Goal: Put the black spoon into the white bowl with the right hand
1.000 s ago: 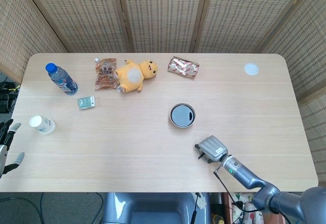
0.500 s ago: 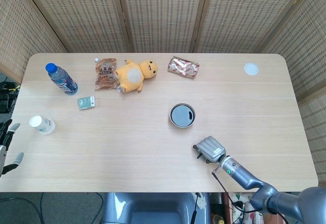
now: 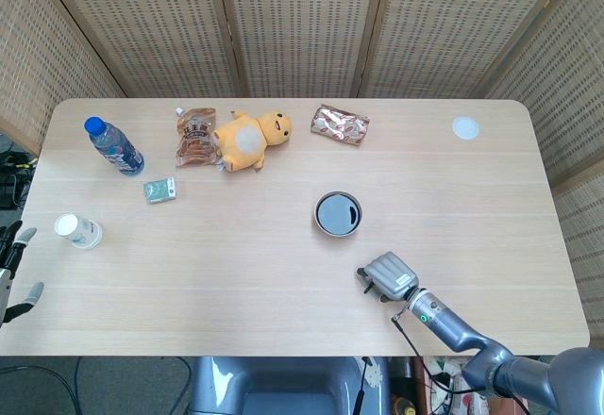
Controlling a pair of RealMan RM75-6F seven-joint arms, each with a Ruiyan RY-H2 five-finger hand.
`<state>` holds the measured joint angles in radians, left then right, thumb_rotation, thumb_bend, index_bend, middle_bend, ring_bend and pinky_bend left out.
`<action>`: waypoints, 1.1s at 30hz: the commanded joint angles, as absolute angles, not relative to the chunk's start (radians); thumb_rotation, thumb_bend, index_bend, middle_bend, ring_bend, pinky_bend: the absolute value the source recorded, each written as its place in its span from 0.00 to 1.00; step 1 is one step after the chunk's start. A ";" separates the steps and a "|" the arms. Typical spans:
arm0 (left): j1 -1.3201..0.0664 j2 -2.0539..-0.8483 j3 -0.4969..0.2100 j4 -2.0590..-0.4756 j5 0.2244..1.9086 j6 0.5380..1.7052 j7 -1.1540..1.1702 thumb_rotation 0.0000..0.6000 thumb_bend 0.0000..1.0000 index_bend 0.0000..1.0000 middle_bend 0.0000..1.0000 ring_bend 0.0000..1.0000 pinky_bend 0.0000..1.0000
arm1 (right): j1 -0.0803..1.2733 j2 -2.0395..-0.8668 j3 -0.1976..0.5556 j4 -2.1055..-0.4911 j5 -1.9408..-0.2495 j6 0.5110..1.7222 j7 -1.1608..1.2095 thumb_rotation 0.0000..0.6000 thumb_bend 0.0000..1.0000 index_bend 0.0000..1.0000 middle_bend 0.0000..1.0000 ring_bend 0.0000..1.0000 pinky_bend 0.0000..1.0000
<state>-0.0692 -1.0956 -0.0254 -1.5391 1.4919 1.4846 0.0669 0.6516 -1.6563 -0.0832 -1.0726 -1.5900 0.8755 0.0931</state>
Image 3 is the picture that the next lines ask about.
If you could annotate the woven folding screen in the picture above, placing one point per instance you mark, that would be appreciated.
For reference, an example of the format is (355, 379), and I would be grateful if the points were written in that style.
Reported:
(302, 23)

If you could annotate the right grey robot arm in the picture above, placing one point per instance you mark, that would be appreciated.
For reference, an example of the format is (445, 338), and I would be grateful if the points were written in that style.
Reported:
(453, 330)

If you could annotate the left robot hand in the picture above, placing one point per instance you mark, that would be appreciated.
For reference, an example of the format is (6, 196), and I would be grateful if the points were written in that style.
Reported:
(11, 254)

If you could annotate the white round grommet cap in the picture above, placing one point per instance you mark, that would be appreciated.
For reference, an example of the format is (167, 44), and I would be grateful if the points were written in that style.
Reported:
(465, 128)

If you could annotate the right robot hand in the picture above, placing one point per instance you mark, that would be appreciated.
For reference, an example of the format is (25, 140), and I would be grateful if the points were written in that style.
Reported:
(390, 276)

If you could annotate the blue drink bottle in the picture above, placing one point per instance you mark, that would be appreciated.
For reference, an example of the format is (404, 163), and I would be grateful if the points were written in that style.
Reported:
(118, 151)

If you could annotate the brown snack pouch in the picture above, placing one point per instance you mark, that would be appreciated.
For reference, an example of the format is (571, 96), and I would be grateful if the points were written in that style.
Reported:
(194, 139)

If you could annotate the white paper cup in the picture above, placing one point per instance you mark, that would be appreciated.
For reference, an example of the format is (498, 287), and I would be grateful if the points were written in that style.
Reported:
(80, 232)

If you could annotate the yellow plush toy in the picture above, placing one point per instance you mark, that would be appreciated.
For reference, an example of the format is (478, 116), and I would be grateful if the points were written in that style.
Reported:
(243, 144)

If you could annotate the green white small pack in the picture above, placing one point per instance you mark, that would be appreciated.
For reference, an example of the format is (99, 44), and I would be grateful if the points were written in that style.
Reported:
(160, 191)

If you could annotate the gold red snack packet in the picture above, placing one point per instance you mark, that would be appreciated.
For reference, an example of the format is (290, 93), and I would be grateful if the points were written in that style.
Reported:
(340, 125)

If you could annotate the light blue ceramic bowl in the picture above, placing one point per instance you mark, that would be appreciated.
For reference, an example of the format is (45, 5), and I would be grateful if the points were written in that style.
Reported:
(337, 213)

